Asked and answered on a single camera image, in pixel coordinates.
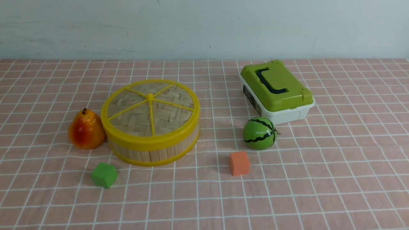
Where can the green lidded white storage box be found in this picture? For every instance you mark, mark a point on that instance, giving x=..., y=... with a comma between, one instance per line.
x=275, y=93

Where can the green toy watermelon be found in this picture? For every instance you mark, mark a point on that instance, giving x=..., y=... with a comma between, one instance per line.
x=259, y=133

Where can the green foam cube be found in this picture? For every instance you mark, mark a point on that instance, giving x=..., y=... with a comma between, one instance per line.
x=104, y=175

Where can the pink checkered tablecloth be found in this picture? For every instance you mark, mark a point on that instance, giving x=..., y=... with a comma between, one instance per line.
x=344, y=167

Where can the bamboo steamer basket yellow rims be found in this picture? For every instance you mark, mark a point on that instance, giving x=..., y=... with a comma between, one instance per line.
x=156, y=157

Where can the orange foam cube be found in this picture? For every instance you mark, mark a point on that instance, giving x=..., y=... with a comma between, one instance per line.
x=239, y=163

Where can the yellow woven bamboo steamer lid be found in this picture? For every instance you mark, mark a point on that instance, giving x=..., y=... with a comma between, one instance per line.
x=151, y=115

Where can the orange yellow toy pear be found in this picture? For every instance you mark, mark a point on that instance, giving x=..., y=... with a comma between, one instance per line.
x=86, y=131

